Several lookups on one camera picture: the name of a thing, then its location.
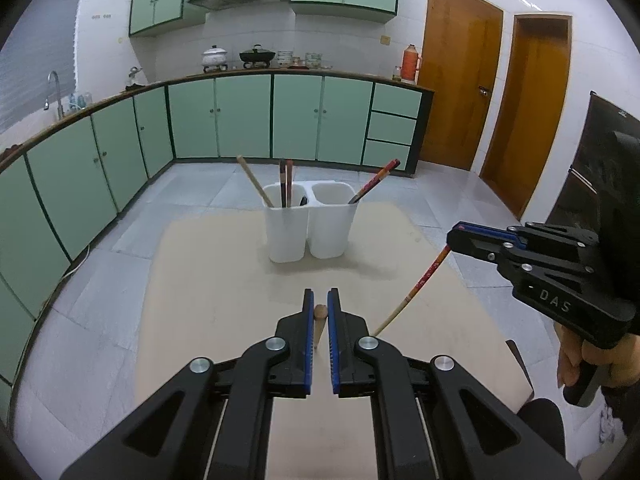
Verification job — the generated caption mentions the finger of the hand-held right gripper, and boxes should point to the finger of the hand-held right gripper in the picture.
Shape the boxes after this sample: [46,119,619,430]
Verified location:
[456,221,602,249]
[446,228,599,272]

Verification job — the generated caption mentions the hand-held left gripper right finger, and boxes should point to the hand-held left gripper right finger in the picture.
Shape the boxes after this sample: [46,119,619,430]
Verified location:
[327,287,584,480]

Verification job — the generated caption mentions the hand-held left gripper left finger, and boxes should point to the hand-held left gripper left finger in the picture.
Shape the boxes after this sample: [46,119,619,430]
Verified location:
[60,287,316,480]

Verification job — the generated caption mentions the plain wooden chopstick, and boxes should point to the plain wooden chopstick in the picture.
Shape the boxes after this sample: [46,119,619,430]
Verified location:
[236,155,275,210]
[312,304,329,354]

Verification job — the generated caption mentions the red patterned chopstick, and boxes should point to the red patterned chopstick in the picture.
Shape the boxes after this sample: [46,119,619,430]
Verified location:
[347,160,397,206]
[350,158,402,205]
[372,245,454,337]

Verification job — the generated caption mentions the white plastic chopstick holder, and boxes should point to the white plastic chopstick holder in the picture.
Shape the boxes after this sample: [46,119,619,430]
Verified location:
[307,181,359,260]
[262,183,311,264]

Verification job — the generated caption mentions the person's right hand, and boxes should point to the person's right hand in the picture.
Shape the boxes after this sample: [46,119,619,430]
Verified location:
[556,324,640,388]

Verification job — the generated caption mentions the black cabinet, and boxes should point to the black cabinet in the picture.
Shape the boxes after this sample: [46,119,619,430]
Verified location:
[544,90,640,242]

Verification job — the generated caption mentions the plain wooden door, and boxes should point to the plain wooden door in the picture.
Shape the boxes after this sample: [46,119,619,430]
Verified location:
[478,12,573,221]

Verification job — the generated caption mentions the person's dark clothing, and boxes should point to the person's dark clothing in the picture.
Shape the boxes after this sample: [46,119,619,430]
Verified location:
[597,384,640,462]

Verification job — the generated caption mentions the red thermos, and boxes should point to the red thermos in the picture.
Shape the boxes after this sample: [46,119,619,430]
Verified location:
[402,43,423,85]

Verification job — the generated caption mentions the black wok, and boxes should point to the black wok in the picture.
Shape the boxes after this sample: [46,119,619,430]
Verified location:
[238,44,277,70]

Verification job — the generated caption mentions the green lower kitchen cabinets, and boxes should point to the green lower kitchen cabinets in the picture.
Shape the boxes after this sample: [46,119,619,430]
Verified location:
[0,72,435,402]

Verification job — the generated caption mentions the white lidded pot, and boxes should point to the white lidded pot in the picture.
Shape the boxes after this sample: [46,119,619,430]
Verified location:
[201,45,230,72]

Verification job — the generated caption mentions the metal faucet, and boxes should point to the metal faucet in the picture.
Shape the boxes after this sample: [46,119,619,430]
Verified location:
[43,70,66,121]

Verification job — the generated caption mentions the window blinds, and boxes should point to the window blinds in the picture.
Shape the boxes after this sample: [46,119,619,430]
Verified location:
[0,0,79,137]

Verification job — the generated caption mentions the wooden door with handle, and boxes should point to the wooden door with handle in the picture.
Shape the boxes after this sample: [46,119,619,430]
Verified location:
[415,0,505,172]

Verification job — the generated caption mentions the white floor cable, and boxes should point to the white floor cable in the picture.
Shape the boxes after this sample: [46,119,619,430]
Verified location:
[47,244,92,307]

